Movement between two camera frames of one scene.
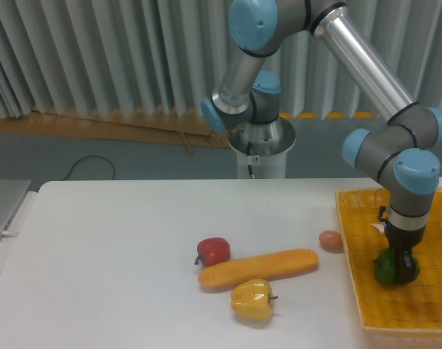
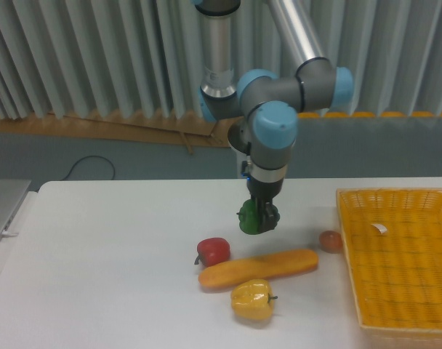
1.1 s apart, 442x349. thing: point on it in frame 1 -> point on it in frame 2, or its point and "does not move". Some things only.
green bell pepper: (385, 266) -> (247, 217)
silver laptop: (5, 198) does not move
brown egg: (331, 241) does not move
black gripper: (403, 240) -> (263, 193)
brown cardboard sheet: (113, 127) does not move
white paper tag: (380, 227) does not move
